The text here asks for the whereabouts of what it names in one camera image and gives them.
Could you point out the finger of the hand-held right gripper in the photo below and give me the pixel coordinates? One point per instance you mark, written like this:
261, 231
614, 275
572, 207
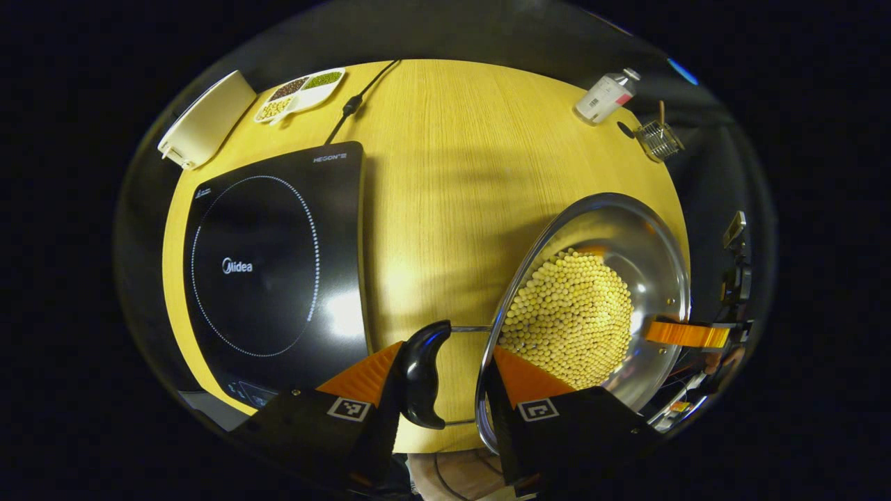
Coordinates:
686, 334

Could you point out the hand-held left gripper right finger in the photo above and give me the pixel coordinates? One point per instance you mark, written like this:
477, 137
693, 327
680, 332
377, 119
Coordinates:
505, 438

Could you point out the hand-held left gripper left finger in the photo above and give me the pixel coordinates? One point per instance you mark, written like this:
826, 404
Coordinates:
386, 431

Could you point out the steel pot with soybeans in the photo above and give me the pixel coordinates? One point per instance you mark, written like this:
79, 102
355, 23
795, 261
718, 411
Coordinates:
578, 313

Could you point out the black induction cooktop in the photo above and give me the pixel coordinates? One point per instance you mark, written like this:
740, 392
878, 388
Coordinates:
271, 264

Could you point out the dark metal fixture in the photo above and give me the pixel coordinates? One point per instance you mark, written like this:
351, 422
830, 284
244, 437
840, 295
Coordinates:
736, 282

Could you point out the small black cap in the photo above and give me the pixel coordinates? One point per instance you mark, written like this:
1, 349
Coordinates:
624, 129

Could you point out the wooden stick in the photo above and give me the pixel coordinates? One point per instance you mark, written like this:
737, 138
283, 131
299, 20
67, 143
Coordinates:
662, 113

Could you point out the small clear plastic bottle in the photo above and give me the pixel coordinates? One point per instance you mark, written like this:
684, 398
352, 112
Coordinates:
604, 97

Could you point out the white divided dish of beans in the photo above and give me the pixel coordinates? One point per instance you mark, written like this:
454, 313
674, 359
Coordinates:
299, 94

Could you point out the white toaster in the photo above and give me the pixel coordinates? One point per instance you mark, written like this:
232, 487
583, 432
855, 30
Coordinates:
205, 122

